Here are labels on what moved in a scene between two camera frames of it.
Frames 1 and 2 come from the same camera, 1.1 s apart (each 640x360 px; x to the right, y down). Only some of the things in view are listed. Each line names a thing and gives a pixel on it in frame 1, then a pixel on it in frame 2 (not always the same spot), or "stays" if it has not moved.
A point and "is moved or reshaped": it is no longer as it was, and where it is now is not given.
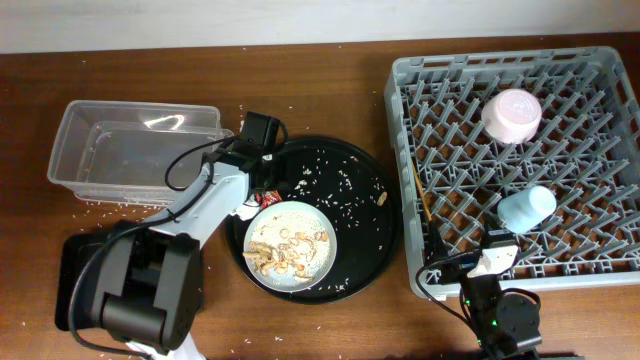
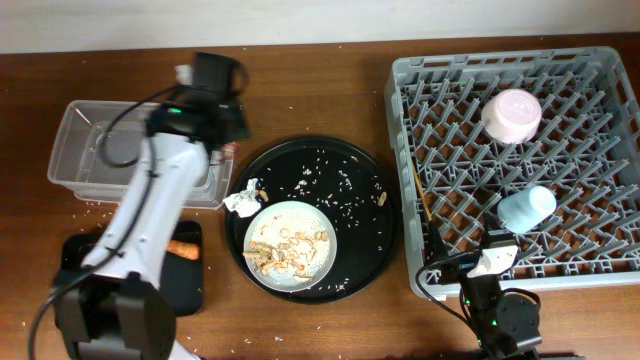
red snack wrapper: [268, 198] is moved or reshaped
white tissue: [248, 209] stays
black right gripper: [436, 252] stays
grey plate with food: [290, 246] stays
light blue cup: [526, 209] stays
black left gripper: [283, 163] to [238, 108]
